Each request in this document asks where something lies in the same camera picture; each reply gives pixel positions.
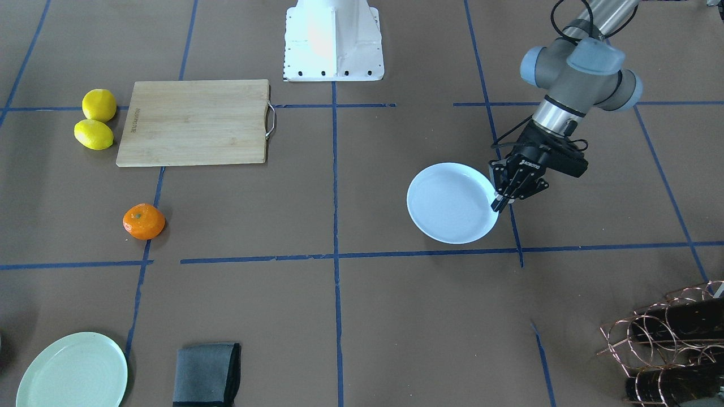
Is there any orange fruit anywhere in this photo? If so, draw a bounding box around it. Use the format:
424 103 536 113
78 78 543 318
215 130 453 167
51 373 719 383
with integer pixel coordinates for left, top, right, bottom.
122 203 166 240

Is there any dark grey folded cloth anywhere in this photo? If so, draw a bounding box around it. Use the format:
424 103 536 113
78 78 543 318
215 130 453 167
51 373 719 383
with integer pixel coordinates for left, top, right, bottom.
171 342 242 406

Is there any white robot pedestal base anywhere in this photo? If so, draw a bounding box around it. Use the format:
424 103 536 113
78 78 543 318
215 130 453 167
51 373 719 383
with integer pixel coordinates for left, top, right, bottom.
283 1 385 82

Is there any yellow lemon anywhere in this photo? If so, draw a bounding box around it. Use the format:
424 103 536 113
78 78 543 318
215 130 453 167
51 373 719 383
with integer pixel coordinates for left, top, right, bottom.
74 119 114 150
81 89 118 123

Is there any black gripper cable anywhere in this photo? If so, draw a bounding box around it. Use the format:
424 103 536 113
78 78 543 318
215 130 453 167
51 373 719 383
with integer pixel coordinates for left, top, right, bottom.
490 0 594 164

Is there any wooden cutting board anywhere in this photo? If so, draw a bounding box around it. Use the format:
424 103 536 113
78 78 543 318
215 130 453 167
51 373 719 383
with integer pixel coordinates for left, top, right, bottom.
116 79 276 168

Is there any dark wine bottle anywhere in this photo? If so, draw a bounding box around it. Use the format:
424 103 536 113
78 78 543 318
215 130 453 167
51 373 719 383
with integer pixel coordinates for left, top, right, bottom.
630 298 723 345
625 362 723 406

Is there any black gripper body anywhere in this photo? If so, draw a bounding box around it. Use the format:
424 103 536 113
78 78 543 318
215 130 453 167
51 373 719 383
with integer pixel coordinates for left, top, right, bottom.
489 123 566 200

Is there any copper wire bottle rack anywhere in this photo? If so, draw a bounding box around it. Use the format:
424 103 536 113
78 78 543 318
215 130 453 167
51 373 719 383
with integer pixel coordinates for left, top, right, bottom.
600 281 723 406

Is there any light blue plate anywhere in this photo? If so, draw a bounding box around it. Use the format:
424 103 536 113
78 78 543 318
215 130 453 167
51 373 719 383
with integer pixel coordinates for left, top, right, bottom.
406 162 498 245

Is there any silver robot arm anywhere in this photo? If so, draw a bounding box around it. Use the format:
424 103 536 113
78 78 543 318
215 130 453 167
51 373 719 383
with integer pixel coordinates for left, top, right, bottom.
489 1 643 212

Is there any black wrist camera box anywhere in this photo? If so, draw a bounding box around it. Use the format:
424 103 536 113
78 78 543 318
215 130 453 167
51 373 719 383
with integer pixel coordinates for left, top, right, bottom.
546 150 589 178

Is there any light green plate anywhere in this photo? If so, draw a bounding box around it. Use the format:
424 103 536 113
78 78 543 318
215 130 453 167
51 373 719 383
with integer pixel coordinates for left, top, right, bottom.
15 332 128 406

